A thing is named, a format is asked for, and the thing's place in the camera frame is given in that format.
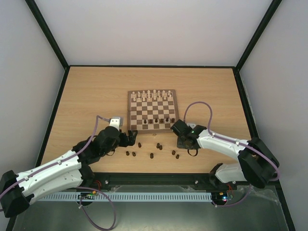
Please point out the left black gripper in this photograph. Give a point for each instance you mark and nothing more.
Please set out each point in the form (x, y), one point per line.
(132, 140)

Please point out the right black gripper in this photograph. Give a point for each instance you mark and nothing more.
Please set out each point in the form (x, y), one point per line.
(182, 141)

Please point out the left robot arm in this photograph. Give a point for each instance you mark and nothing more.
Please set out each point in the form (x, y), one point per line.
(20, 190)

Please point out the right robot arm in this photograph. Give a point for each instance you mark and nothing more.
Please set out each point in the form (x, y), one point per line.
(255, 162)

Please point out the wooden chess board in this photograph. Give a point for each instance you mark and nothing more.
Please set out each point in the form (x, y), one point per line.
(139, 111)

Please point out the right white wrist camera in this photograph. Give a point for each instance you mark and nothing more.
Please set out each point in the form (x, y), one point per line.
(191, 125)

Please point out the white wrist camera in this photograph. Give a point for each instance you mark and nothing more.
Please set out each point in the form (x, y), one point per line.
(191, 125)
(116, 122)

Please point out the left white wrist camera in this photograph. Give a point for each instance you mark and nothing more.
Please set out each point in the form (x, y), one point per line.
(116, 122)

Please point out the black mounting rail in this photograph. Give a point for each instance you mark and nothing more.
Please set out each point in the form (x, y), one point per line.
(200, 181)

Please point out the light blue cable duct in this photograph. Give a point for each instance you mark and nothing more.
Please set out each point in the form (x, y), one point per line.
(134, 197)

